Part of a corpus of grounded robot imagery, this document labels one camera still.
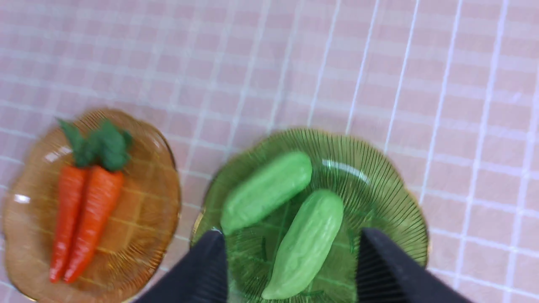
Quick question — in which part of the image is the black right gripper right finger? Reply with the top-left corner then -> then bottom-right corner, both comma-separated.
356,228 -> 470,303

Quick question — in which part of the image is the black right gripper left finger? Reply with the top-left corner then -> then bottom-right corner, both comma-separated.
136,229 -> 229,303

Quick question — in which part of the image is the green toy gourd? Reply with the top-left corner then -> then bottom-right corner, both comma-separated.
221,151 -> 312,235
261,189 -> 344,300

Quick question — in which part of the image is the orange toy carrot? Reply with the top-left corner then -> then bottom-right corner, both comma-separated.
49,119 -> 93,283
59,119 -> 132,283

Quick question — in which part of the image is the green glass plate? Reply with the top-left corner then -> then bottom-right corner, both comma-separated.
190,128 -> 430,303

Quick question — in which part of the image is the amber glass plate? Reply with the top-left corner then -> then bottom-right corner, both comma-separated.
2,109 -> 181,303

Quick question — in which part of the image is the pink checkered tablecloth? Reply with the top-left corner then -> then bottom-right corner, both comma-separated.
1,0 -> 538,303

